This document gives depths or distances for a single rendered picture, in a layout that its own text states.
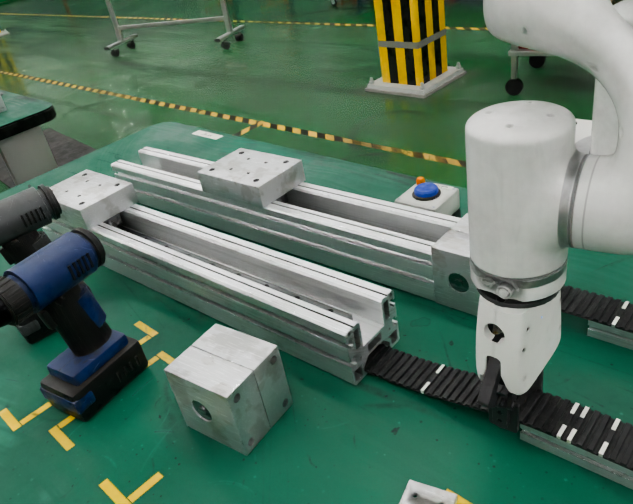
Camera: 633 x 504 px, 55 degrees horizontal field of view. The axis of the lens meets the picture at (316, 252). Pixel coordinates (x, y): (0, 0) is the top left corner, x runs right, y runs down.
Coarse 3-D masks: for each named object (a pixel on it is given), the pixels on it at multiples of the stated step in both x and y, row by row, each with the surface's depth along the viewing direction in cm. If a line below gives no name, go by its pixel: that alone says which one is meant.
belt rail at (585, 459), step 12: (528, 432) 64; (540, 432) 62; (540, 444) 63; (552, 444) 62; (564, 444) 61; (564, 456) 61; (576, 456) 60; (588, 456) 59; (588, 468) 60; (600, 468) 59; (612, 468) 59; (624, 468) 57; (612, 480) 59; (624, 480) 58
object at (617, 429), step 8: (616, 424) 60; (624, 424) 60; (608, 432) 59; (616, 432) 59; (624, 432) 59; (608, 440) 58; (616, 440) 59; (624, 440) 58; (600, 448) 58; (608, 448) 58; (616, 448) 58; (600, 456) 58; (608, 456) 57; (616, 456) 57
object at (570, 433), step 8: (576, 408) 62; (584, 408) 62; (568, 416) 62; (576, 416) 62; (584, 416) 61; (560, 424) 61; (568, 424) 61; (576, 424) 61; (584, 424) 61; (560, 432) 60; (568, 432) 60; (576, 432) 60; (568, 440) 59
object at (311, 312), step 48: (144, 240) 99; (192, 240) 99; (240, 240) 93; (192, 288) 91; (240, 288) 82; (288, 288) 87; (336, 288) 80; (384, 288) 77; (288, 336) 81; (336, 336) 72; (384, 336) 78
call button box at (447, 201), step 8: (416, 184) 104; (440, 184) 103; (408, 192) 103; (440, 192) 100; (448, 192) 100; (456, 192) 100; (400, 200) 101; (408, 200) 100; (416, 200) 100; (424, 200) 99; (432, 200) 99; (440, 200) 98; (448, 200) 99; (456, 200) 101; (424, 208) 98; (432, 208) 97; (440, 208) 97; (448, 208) 100; (456, 208) 102; (456, 216) 102
